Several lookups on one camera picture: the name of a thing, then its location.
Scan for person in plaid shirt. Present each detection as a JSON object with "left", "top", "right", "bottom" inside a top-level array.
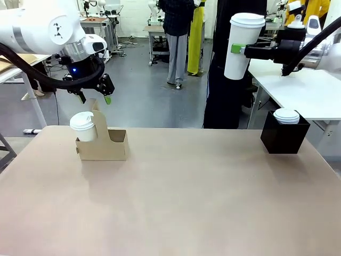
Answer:
[{"left": 159, "top": 0, "right": 195, "bottom": 90}]

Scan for tall white paper cup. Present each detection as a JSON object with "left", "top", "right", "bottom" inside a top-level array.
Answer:
[{"left": 224, "top": 23, "right": 263, "bottom": 81}]

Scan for white side table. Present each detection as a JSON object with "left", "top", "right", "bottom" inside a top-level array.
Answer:
[{"left": 0, "top": 53, "right": 51, "bottom": 129}]

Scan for small white paper cup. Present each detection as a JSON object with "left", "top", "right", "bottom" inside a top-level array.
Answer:
[{"left": 71, "top": 124, "right": 98, "bottom": 142}]

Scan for brown cardboard sheets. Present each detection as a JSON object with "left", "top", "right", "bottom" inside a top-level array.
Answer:
[{"left": 0, "top": 53, "right": 37, "bottom": 73}]

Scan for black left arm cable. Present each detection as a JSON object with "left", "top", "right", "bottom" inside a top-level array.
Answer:
[{"left": 0, "top": 42, "right": 106, "bottom": 94}]

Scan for grey background work table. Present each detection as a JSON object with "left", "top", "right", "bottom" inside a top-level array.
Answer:
[{"left": 143, "top": 24, "right": 171, "bottom": 66}]

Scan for person in yellow jacket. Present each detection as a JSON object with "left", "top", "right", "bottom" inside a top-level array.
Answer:
[{"left": 285, "top": 0, "right": 331, "bottom": 25}]

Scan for brown cardboard cup carrier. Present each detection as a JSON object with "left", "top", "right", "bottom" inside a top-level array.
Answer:
[{"left": 75, "top": 98, "right": 130, "bottom": 161}]

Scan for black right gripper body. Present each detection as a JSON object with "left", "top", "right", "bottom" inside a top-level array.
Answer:
[{"left": 273, "top": 26, "right": 307, "bottom": 65}]

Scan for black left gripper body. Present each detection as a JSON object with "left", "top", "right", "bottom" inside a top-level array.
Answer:
[{"left": 57, "top": 53, "right": 105, "bottom": 94}]

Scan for black square box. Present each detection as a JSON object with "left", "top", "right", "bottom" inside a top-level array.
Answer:
[{"left": 260, "top": 109, "right": 311, "bottom": 155}]

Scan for person in black clothes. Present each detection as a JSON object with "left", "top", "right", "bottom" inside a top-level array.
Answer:
[{"left": 202, "top": 0, "right": 268, "bottom": 130}]

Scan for yellow hanging garment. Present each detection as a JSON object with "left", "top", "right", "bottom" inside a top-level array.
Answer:
[{"left": 187, "top": 0, "right": 207, "bottom": 75}]

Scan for metal background workbench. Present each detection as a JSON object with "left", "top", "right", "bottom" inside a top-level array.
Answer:
[{"left": 79, "top": 17, "right": 119, "bottom": 55}]

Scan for black metal frame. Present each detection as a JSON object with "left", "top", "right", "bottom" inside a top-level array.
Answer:
[{"left": 0, "top": 133, "right": 18, "bottom": 174}]

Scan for white table with metal legs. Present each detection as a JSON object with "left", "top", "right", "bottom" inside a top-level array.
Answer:
[{"left": 247, "top": 57, "right": 341, "bottom": 158}]

